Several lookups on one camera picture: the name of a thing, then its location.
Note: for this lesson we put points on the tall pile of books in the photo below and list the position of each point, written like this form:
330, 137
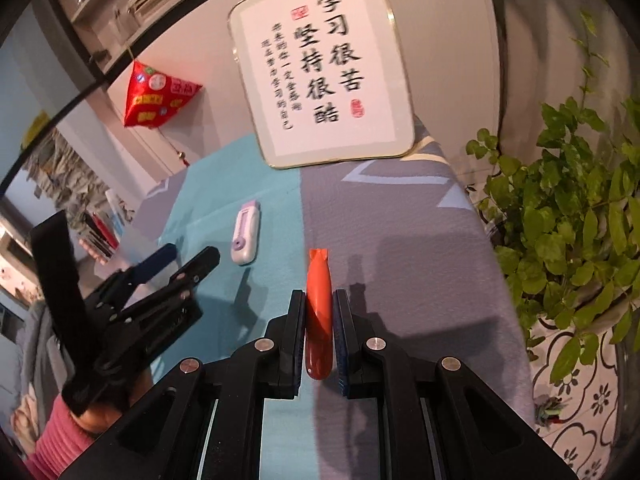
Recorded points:
65, 175

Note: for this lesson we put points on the orange stubby pen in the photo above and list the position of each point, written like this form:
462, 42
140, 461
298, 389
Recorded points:
319, 300

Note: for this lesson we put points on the white floral table cover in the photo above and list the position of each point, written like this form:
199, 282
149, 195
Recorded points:
580, 400

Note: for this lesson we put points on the red hanging ornament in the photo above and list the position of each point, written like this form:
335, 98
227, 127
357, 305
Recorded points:
155, 95

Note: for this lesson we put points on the green potted plant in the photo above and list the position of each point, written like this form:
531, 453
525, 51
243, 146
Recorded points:
565, 220

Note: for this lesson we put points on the yellow plastic bag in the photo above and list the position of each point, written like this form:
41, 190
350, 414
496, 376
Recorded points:
35, 130

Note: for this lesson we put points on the white bookshelf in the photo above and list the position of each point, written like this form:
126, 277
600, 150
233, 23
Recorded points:
165, 12

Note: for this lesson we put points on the black marker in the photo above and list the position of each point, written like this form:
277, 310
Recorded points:
95, 244

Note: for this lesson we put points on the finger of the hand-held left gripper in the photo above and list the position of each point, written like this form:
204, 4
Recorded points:
157, 259
200, 260

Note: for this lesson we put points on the frosted plastic cup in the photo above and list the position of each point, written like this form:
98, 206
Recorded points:
125, 220

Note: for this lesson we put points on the person's left hand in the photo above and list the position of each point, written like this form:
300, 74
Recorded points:
100, 417

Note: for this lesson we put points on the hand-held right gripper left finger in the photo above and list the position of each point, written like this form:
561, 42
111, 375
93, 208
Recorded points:
300, 330

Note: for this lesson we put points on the framed calligraphy sign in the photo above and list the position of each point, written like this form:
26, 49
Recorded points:
325, 60

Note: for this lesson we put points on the white purple correction tape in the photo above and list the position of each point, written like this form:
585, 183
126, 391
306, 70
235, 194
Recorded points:
246, 235

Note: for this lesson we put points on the glass cabinet door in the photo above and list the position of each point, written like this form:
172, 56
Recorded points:
30, 85

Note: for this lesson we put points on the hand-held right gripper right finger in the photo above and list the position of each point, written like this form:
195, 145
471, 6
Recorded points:
342, 340

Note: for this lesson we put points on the red gel pen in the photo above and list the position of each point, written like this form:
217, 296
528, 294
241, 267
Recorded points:
102, 232

